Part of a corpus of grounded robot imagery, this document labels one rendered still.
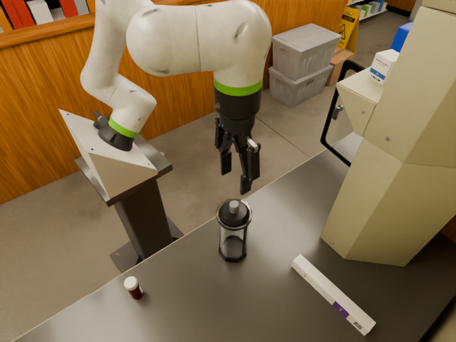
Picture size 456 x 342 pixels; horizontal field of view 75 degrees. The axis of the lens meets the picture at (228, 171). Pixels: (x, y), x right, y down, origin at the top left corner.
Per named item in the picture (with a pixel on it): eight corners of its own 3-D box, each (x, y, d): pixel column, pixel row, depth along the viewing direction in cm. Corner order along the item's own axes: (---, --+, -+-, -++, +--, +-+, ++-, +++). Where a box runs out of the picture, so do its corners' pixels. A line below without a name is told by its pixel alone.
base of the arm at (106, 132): (79, 113, 127) (86, 102, 126) (108, 123, 140) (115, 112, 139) (108, 147, 115) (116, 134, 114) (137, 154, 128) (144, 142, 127)
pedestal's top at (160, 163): (77, 165, 138) (73, 159, 135) (137, 136, 152) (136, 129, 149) (108, 207, 121) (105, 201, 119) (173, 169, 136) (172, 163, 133)
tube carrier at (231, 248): (254, 250, 102) (260, 215, 87) (230, 269, 98) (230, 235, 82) (235, 229, 108) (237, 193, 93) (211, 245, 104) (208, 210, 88)
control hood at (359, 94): (429, 95, 87) (448, 62, 79) (362, 138, 73) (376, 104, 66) (393, 79, 93) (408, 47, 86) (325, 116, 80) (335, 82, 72)
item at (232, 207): (255, 219, 89) (256, 206, 84) (231, 235, 85) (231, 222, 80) (237, 199, 94) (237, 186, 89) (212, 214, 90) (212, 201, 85)
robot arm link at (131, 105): (104, 115, 127) (127, 76, 123) (138, 134, 132) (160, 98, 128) (97, 120, 115) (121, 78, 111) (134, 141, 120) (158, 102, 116)
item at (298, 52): (334, 66, 319) (343, 35, 295) (295, 84, 294) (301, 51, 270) (306, 52, 342) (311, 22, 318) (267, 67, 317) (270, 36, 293)
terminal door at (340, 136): (370, 186, 118) (418, 100, 88) (319, 141, 136) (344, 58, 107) (372, 185, 118) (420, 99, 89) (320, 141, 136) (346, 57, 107)
